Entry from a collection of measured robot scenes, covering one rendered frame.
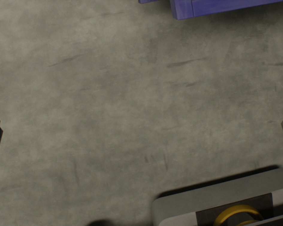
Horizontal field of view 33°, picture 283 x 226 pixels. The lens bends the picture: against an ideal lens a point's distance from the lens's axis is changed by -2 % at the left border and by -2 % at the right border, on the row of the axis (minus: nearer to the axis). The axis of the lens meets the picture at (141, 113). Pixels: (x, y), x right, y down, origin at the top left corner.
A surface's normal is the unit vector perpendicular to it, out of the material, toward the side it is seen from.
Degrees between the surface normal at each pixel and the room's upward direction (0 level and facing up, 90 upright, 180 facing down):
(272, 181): 90
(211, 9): 0
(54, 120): 0
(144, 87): 0
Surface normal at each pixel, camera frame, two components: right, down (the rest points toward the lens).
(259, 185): -0.18, -0.94
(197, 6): 0.14, 0.28
